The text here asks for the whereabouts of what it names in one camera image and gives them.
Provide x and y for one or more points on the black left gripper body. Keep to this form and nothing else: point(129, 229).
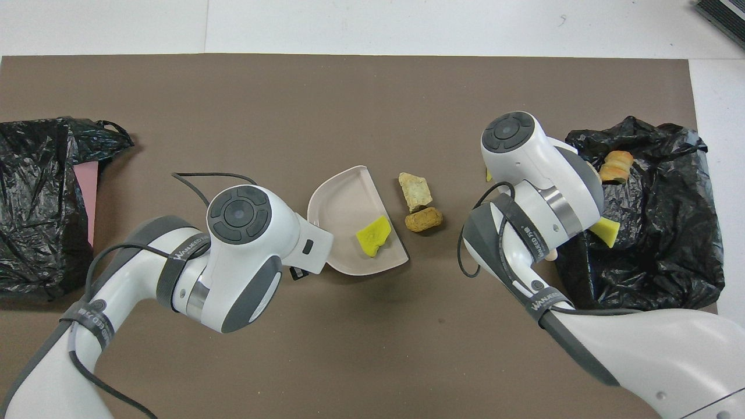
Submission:
point(298, 273)

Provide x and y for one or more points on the beige plastic dustpan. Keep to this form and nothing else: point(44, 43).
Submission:
point(349, 215)

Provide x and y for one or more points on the brown bread roll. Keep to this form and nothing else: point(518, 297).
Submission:
point(424, 220)

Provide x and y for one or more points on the small yellow sponge piece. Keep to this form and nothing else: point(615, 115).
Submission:
point(605, 231)

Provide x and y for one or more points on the orange toy croissant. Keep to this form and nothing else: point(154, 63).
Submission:
point(616, 167)

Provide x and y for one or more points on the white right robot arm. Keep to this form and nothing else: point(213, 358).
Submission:
point(541, 192)

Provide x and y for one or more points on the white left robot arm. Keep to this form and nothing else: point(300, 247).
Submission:
point(233, 267)

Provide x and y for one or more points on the pink bin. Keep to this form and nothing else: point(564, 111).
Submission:
point(88, 198)

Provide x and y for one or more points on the crumpled black trash bag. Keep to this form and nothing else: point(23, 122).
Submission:
point(35, 233)

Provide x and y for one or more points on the open black trash bag bin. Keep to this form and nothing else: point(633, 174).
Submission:
point(669, 233)

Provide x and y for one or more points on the brown table mat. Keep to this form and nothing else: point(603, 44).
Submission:
point(349, 105)

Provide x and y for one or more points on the dark ribbed device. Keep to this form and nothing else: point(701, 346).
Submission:
point(724, 13)

